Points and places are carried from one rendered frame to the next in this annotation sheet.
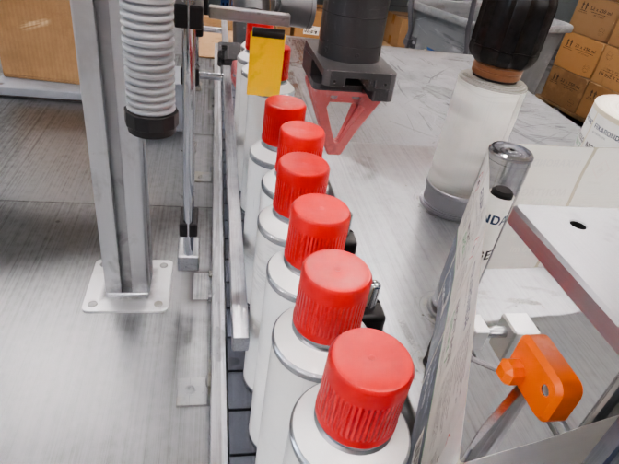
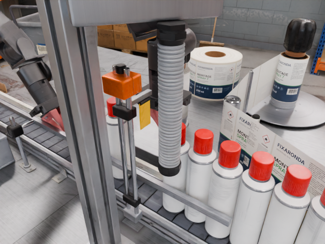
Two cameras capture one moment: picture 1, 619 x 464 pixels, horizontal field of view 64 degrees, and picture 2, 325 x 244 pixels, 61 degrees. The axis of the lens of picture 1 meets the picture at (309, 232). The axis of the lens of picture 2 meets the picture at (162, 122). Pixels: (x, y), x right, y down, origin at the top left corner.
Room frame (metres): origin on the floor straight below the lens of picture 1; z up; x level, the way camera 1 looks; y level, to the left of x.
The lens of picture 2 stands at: (0.08, 0.32, 1.35)
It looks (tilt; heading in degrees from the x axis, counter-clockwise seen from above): 32 degrees down; 320
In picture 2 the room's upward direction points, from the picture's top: straight up
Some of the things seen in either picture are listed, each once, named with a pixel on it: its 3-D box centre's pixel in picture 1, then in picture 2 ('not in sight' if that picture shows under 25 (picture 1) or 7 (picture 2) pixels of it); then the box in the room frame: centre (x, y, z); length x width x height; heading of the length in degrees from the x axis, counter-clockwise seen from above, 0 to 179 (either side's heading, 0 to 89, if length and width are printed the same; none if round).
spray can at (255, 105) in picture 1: (266, 134); (118, 139); (0.54, 0.07, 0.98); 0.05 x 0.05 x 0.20
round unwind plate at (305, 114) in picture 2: not in sight; (282, 104); (0.47, -0.56, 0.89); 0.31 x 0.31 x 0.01
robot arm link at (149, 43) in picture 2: not in sight; (164, 53); (0.47, -0.01, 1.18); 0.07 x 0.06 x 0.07; 111
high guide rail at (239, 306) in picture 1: (227, 85); (43, 125); (0.76, 0.17, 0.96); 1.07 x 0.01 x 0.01; 14
